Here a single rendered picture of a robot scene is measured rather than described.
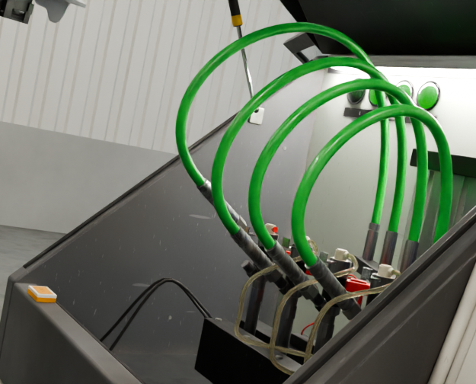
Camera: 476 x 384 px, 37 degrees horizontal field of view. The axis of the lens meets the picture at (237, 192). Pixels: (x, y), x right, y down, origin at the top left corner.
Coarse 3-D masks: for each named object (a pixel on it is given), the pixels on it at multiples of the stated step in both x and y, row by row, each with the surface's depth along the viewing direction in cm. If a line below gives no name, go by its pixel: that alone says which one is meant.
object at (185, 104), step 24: (288, 24) 99; (312, 24) 101; (240, 48) 96; (360, 48) 107; (192, 96) 93; (384, 96) 110; (384, 120) 111; (384, 144) 112; (192, 168) 95; (384, 168) 113; (384, 192) 114
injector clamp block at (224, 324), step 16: (208, 320) 105; (224, 320) 107; (208, 336) 105; (224, 336) 101; (256, 336) 106; (208, 352) 104; (224, 352) 101; (240, 352) 98; (256, 352) 95; (208, 368) 104; (224, 368) 100; (240, 368) 97; (256, 368) 94; (272, 368) 91; (288, 368) 90
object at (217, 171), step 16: (304, 64) 92; (320, 64) 93; (336, 64) 95; (352, 64) 96; (368, 64) 98; (288, 80) 91; (384, 80) 99; (256, 96) 89; (240, 112) 89; (240, 128) 89; (400, 128) 103; (224, 144) 88; (400, 144) 103; (224, 160) 88; (400, 160) 104; (400, 176) 104; (400, 192) 105; (224, 208) 89; (400, 208) 105; (224, 224) 90; (240, 240) 91; (384, 240) 106; (256, 256) 93; (384, 256) 105; (272, 272) 94
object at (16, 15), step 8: (0, 0) 131; (8, 0) 130; (16, 0) 131; (24, 0) 132; (32, 0) 134; (0, 8) 132; (8, 8) 130; (16, 8) 131; (24, 8) 133; (32, 8) 134; (8, 16) 131; (16, 16) 133; (24, 16) 133
